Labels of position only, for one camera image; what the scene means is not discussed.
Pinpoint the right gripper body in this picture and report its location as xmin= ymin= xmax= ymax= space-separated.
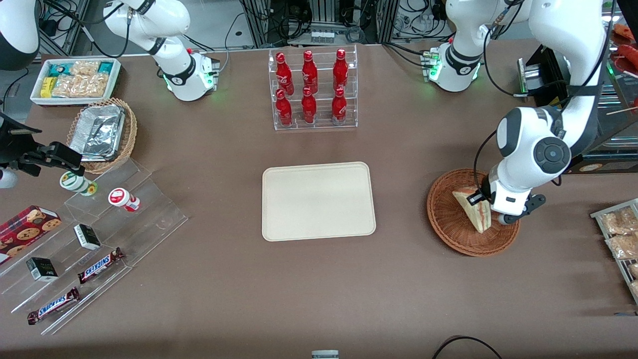
xmin=0 ymin=114 xmax=43 ymax=189

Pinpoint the triangle sandwich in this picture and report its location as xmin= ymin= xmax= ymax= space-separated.
xmin=452 ymin=185 xmax=493 ymax=234

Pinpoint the round brown wicker basket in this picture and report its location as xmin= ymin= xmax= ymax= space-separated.
xmin=427 ymin=169 xmax=521 ymax=257

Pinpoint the tan wicker basket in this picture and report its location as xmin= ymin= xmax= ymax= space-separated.
xmin=66 ymin=97 xmax=138 ymax=175

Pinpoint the cream plastic serving tray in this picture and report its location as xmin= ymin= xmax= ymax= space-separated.
xmin=262 ymin=162 xmax=377 ymax=242

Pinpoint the green white yogurt cup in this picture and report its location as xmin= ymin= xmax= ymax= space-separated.
xmin=59 ymin=171 xmax=98 ymax=196

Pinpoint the aluminium foil container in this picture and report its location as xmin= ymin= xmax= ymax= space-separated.
xmin=69 ymin=104 xmax=125 ymax=161

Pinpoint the clear rice cracker bag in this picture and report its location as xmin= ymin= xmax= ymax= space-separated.
xmin=51 ymin=74 xmax=109 ymax=98
xmin=70 ymin=60 xmax=101 ymax=76

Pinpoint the red white yogurt cup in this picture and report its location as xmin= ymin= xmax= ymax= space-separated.
xmin=108 ymin=187 xmax=141 ymax=213

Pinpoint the red cookie box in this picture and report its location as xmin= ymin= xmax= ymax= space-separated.
xmin=0 ymin=205 xmax=63 ymax=266

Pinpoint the small black box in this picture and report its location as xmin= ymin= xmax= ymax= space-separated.
xmin=26 ymin=257 xmax=59 ymax=282
xmin=74 ymin=224 xmax=102 ymax=251

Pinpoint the white rectangular snack bin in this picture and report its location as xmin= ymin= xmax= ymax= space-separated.
xmin=30 ymin=57 xmax=122 ymax=107

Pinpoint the clear acrylic stepped shelf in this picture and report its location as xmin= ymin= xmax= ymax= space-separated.
xmin=0 ymin=157 xmax=189 ymax=336

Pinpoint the black food warmer appliance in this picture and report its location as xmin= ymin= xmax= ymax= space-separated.
xmin=517 ymin=7 xmax=638 ymax=175

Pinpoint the Snickers chocolate bar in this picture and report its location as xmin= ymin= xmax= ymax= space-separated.
xmin=77 ymin=248 xmax=125 ymax=285
xmin=27 ymin=287 xmax=81 ymax=326

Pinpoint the steel food pan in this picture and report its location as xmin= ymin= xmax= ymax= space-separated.
xmin=597 ymin=95 xmax=638 ymax=150

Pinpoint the red cola bottle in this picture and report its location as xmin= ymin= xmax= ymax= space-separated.
xmin=302 ymin=50 xmax=319 ymax=95
xmin=331 ymin=87 xmax=347 ymax=125
xmin=301 ymin=87 xmax=318 ymax=124
xmin=276 ymin=89 xmax=293 ymax=127
xmin=333 ymin=48 xmax=349 ymax=93
xmin=276 ymin=52 xmax=295 ymax=96

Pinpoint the clear acrylic bottle rack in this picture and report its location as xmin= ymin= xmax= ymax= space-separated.
xmin=268 ymin=45 xmax=358 ymax=131

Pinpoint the white power strip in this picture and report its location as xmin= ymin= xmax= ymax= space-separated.
xmin=309 ymin=29 xmax=340 ymax=44

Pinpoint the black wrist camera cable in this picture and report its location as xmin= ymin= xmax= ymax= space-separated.
xmin=473 ymin=130 xmax=499 ymax=200

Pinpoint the grey wire tray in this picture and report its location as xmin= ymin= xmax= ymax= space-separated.
xmin=590 ymin=198 xmax=638 ymax=305

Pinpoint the black table cable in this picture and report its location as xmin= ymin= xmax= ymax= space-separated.
xmin=431 ymin=335 xmax=504 ymax=359

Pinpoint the aluminium frame rack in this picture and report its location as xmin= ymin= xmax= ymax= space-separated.
xmin=239 ymin=0 xmax=399 ymax=48

